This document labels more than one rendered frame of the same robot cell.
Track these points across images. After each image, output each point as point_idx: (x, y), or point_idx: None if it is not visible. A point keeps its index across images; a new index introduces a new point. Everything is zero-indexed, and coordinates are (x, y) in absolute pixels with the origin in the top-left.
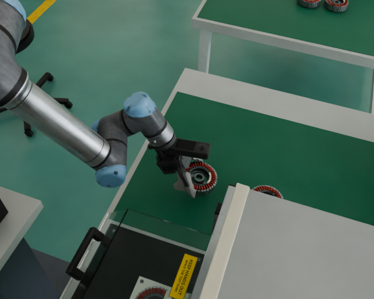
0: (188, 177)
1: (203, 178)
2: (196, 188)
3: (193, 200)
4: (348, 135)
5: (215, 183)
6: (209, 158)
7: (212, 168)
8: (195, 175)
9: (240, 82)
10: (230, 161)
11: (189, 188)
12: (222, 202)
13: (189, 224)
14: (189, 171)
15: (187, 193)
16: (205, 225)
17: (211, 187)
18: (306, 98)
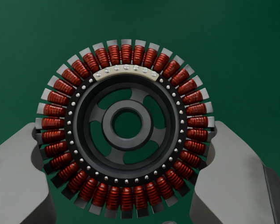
0: (241, 193)
1: (130, 102)
2: (207, 122)
3: (164, 126)
4: None
5: (142, 45)
6: None
7: (65, 68)
8: (122, 145)
9: None
10: None
11: (258, 156)
12: (148, 45)
13: (240, 122)
14: (115, 177)
15: (143, 149)
16: (230, 78)
17: (174, 58)
18: None
